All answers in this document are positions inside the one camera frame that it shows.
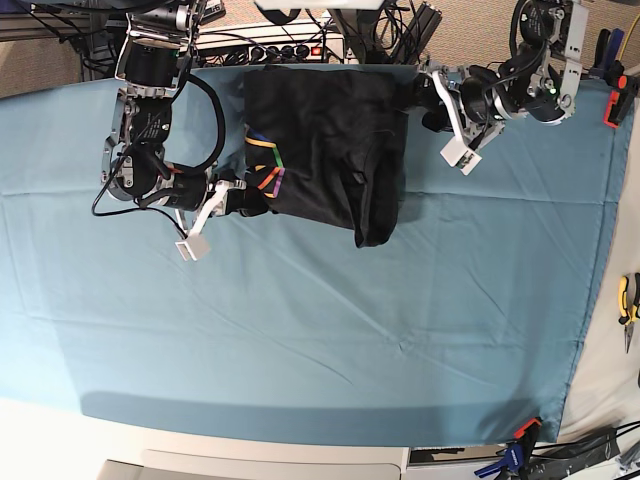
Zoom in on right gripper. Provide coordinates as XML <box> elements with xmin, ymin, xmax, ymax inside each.
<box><xmin>159</xmin><ymin>169</ymin><xmax>270</xmax><ymax>240</ymax></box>

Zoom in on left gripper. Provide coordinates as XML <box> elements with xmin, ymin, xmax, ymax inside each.
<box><xmin>399</xmin><ymin>61</ymin><xmax>505</xmax><ymax>150</ymax></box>

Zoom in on black T-shirt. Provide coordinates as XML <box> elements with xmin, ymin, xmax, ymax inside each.
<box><xmin>243</xmin><ymin>67</ymin><xmax>408</xmax><ymax>248</ymax></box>

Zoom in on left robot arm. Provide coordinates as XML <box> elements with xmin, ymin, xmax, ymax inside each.
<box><xmin>414</xmin><ymin>1</ymin><xmax>589</xmax><ymax>151</ymax></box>

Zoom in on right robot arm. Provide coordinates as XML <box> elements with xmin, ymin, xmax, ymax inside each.
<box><xmin>97</xmin><ymin>1</ymin><xmax>269</xmax><ymax>241</ymax></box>

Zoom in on white power strip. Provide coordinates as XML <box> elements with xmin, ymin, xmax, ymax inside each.
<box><xmin>196</xmin><ymin>32</ymin><xmax>346</xmax><ymax>67</ymax></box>

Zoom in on blue clamp top right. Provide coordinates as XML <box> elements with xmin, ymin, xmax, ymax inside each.
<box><xmin>588</xmin><ymin>28</ymin><xmax>625</xmax><ymax>79</ymax></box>

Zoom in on blue clamp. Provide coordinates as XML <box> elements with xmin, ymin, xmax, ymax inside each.
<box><xmin>474</xmin><ymin>417</ymin><xmax>542</xmax><ymax>479</ymax></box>
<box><xmin>588</xmin><ymin>28</ymin><xmax>625</xmax><ymax>79</ymax></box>

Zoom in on orange black clamp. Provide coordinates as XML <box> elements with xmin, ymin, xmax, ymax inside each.
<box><xmin>603</xmin><ymin>74</ymin><xmax>639</xmax><ymax>128</ymax></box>

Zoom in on teal table cloth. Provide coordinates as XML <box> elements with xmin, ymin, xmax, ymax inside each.
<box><xmin>1</xmin><ymin>80</ymin><xmax>633</xmax><ymax>447</ymax></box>

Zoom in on blue clamp bottom right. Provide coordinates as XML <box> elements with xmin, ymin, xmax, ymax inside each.
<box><xmin>474</xmin><ymin>417</ymin><xmax>542</xmax><ymax>479</ymax></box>

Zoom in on black bag bottom right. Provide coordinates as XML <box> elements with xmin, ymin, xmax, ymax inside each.
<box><xmin>527</xmin><ymin>427</ymin><xmax>620</xmax><ymax>479</ymax></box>

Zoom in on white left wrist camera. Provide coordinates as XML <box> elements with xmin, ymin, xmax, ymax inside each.
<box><xmin>440</xmin><ymin>138</ymin><xmax>482</xmax><ymax>176</ymax></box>

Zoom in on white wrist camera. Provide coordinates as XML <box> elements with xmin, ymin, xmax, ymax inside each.
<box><xmin>175</xmin><ymin>235</ymin><xmax>210</xmax><ymax>261</ymax></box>
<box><xmin>440</xmin><ymin>138</ymin><xmax>482</xmax><ymax>176</ymax></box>

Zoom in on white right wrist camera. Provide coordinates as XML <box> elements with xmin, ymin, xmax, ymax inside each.
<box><xmin>175</xmin><ymin>235</ymin><xmax>210</xmax><ymax>261</ymax></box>

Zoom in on yellow handled pliers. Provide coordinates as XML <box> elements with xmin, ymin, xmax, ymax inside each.
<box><xmin>617</xmin><ymin>272</ymin><xmax>639</xmax><ymax>353</ymax></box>

